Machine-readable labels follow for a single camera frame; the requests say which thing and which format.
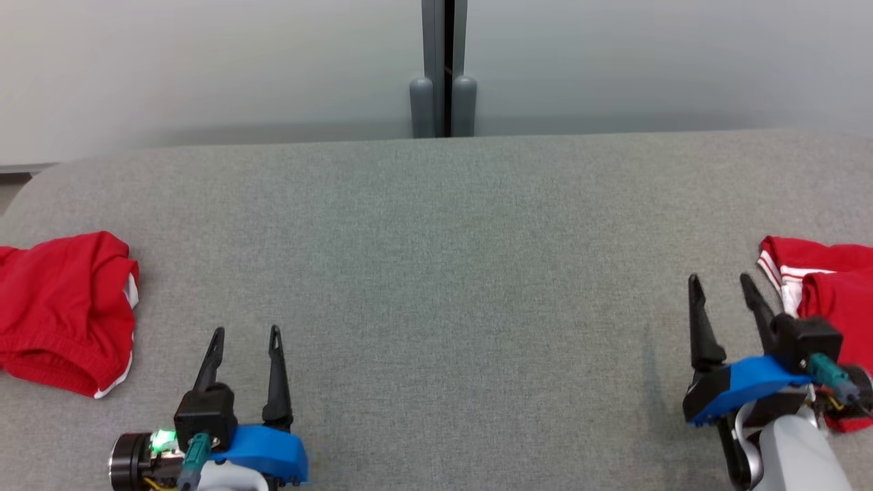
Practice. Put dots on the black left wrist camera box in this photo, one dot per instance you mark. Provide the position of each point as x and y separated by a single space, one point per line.
204 412

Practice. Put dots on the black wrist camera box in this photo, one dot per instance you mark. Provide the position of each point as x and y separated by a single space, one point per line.
204 412
808 337

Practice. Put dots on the grey partition post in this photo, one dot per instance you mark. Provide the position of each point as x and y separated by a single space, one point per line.
443 68

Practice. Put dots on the red and white shirt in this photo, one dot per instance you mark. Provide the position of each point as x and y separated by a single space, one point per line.
839 300

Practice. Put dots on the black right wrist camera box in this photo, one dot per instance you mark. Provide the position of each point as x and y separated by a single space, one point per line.
808 337

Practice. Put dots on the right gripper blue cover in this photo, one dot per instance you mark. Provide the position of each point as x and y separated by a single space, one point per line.
743 382

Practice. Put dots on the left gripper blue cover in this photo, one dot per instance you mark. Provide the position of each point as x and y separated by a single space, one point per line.
266 450

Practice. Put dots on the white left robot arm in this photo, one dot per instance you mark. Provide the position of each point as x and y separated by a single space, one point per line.
232 479

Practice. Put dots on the red shorts with white trim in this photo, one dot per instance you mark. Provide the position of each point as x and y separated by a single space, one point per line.
61 307

